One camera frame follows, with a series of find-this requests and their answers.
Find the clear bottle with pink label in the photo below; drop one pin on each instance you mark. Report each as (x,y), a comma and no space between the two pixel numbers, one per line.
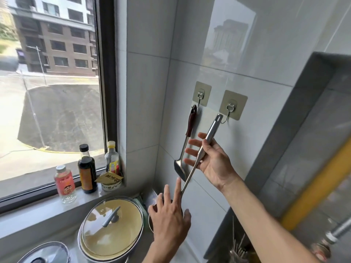
(65,186)

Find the instant noodle cup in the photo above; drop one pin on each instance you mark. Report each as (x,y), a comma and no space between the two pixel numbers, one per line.
(109,182)

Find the person's left hand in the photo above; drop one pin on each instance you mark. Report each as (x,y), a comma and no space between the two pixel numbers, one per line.
(170,221)

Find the person's right hand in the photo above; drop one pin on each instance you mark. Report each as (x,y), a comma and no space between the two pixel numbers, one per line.
(216,164)

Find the yellow pipe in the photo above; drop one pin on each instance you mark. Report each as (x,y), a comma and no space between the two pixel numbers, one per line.
(315,188)

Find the clear bottle with yellow cap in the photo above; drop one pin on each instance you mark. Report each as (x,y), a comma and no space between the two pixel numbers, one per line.
(112,158)

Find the adhesive wall hook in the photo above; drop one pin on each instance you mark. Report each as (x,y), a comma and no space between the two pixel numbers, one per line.
(205,88)
(238,99)

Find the dark soy sauce bottle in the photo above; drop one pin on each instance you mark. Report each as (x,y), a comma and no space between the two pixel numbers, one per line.
(87,175)

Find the steel ladle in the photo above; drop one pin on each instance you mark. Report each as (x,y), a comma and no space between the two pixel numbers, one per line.
(211,132)

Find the person's right forearm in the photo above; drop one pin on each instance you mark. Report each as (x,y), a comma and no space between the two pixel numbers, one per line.
(263,224)

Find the dark window frame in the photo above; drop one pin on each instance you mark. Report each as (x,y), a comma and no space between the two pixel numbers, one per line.
(108,79)

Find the large steel pot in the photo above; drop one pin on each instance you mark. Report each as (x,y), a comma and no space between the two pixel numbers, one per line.
(118,261)

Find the bundle of wooden chopsticks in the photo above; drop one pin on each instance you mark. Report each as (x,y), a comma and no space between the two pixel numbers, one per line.
(238,252)

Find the small glass pot lid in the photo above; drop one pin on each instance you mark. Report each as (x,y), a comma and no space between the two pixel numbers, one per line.
(46,253)

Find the grey metal pipe fitting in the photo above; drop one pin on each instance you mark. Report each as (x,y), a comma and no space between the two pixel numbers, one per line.
(340,231)

